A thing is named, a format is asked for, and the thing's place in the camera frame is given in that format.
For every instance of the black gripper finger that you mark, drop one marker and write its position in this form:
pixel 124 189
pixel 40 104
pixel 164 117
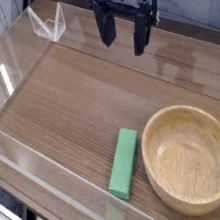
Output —
pixel 105 22
pixel 141 33

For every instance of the green rectangular stick block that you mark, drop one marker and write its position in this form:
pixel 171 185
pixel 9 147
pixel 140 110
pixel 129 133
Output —
pixel 122 171

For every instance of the wooden bowl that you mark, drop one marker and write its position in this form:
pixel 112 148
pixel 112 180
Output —
pixel 181 154

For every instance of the clear acrylic corner bracket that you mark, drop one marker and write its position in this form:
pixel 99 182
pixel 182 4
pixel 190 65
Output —
pixel 50 29

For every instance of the clear acrylic front wall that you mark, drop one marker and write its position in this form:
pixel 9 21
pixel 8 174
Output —
pixel 55 192

